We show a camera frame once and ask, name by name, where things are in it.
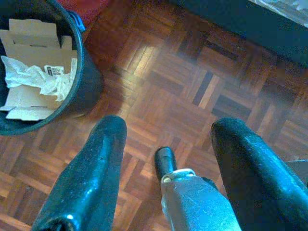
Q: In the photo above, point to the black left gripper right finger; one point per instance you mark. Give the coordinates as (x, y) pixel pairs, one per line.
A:
(255, 178)

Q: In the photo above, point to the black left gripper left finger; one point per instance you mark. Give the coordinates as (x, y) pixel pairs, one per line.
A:
(84, 183)

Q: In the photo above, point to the silver robot leg black foot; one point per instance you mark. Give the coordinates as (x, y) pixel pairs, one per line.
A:
(192, 204)

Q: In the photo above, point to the black round waste bin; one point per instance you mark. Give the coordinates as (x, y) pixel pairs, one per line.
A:
(89, 79)

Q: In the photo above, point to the crumpled white paper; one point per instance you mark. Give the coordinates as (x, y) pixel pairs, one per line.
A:
(29, 74)

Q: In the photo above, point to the flattened brown cardboard box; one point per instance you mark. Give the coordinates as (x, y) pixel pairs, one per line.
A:
(31, 53)

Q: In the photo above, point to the dark bed base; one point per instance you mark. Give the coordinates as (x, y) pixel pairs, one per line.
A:
(240, 21)

